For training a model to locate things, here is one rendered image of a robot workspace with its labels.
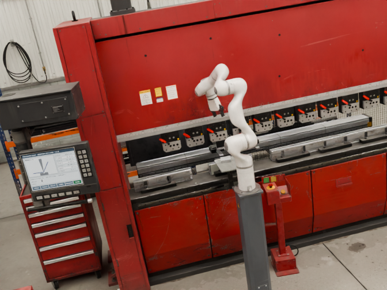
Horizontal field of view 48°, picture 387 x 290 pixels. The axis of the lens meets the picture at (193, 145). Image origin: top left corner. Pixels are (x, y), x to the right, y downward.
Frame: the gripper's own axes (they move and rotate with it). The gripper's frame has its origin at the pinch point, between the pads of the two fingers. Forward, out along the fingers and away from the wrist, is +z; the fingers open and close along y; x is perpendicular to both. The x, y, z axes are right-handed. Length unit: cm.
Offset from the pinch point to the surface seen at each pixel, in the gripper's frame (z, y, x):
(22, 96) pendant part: -75, -21, -125
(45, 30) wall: -116, -451, 99
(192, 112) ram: -7.6, -19.5, -9.1
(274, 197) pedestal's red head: 77, 25, 4
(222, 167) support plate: 41.6, -5.2, -11.2
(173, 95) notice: -26.4, -23.5, -17.1
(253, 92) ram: -3.0, 8.5, 36.5
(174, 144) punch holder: 12.4, -33.5, -28.0
